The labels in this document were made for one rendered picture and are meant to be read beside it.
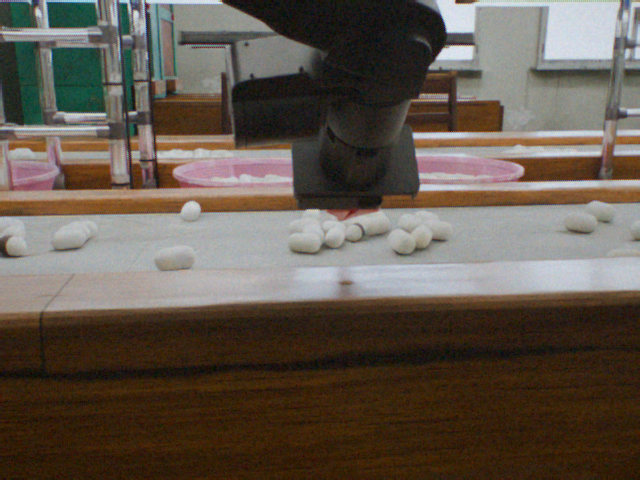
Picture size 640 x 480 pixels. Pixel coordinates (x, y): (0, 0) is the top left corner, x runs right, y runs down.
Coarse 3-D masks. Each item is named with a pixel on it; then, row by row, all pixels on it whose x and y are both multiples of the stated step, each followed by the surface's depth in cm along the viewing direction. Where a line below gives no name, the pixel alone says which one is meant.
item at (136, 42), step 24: (144, 0) 106; (144, 24) 107; (48, 48) 106; (144, 48) 107; (48, 72) 106; (144, 72) 108; (48, 96) 107; (144, 96) 109; (48, 120) 108; (72, 120) 109; (96, 120) 109; (144, 120) 110; (48, 144) 109; (144, 144) 111; (144, 168) 112
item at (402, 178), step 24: (312, 144) 54; (336, 144) 48; (408, 144) 55; (312, 168) 53; (336, 168) 51; (360, 168) 50; (384, 168) 51; (408, 168) 54; (312, 192) 52; (336, 192) 52; (360, 192) 52; (384, 192) 53; (408, 192) 53
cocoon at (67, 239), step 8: (56, 232) 67; (64, 232) 67; (72, 232) 68; (80, 232) 68; (56, 240) 67; (64, 240) 67; (72, 240) 67; (80, 240) 68; (56, 248) 67; (64, 248) 67
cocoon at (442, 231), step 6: (426, 222) 71; (432, 222) 71; (438, 222) 71; (444, 222) 71; (432, 228) 71; (438, 228) 70; (444, 228) 70; (450, 228) 70; (432, 234) 71; (438, 234) 70; (444, 234) 70; (450, 234) 70; (438, 240) 71; (444, 240) 71
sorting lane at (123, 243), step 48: (48, 240) 71; (96, 240) 71; (144, 240) 71; (192, 240) 71; (240, 240) 71; (384, 240) 71; (432, 240) 71; (480, 240) 71; (528, 240) 71; (576, 240) 71; (624, 240) 71
